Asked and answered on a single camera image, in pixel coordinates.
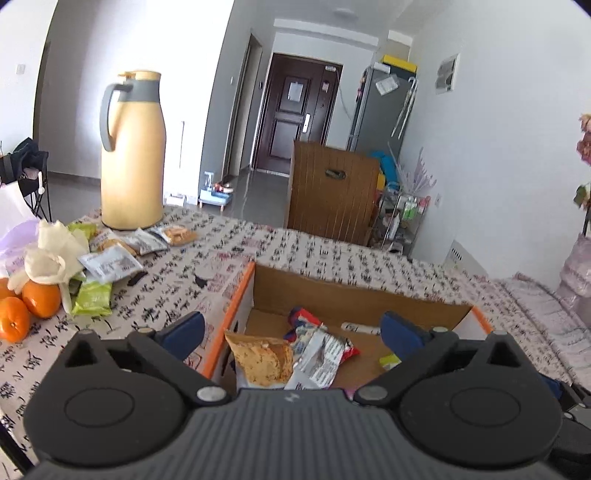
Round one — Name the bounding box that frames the orange mandarin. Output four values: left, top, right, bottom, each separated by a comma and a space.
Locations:
0, 297, 32, 343
21, 280, 61, 319

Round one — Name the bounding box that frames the dark brown entrance door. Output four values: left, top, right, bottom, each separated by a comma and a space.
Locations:
253, 53, 342, 175

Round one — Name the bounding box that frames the brown wooden chair back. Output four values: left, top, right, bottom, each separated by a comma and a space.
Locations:
286, 141, 380, 246

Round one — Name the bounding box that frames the orange mandarin rear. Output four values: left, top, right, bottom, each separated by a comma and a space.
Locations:
21, 280, 61, 319

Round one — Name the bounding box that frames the yellow thermos jug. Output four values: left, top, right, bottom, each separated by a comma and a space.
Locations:
99, 70, 166, 230

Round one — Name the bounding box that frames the red cardboard pumpkin box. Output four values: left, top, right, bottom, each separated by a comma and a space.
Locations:
198, 262, 492, 382

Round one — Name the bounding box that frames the pink ribbed flower vase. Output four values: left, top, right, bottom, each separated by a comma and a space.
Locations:
556, 234, 591, 323

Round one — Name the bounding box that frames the orange mandarin front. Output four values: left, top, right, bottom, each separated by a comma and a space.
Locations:
0, 297, 32, 343

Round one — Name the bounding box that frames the dried pink rose bouquet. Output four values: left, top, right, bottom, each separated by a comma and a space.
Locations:
573, 114, 591, 236

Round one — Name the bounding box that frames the brown cracker packet in box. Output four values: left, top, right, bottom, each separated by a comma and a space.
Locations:
224, 331, 294, 389

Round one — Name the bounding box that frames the metal wire storage rack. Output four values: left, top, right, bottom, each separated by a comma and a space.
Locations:
368, 184, 431, 257

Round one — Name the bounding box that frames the green snack packet by oranges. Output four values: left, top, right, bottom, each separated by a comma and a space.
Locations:
71, 280, 112, 317

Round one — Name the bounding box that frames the grey refrigerator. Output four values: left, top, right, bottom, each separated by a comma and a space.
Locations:
346, 63, 416, 158

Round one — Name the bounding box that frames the black folding chair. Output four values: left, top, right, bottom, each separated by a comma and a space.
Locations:
1, 137, 53, 221

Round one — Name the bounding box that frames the silver red packet in box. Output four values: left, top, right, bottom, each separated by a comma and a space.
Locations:
284, 307, 360, 390

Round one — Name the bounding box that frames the yellow box on refrigerator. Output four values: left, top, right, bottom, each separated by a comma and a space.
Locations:
381, 55, 418, 73

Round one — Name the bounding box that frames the white grey packet on table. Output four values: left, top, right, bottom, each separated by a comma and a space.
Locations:
78, 244, 143, 284

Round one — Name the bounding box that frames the folded grey patterned blanket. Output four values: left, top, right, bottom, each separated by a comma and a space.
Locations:
500, 274, 590, 389

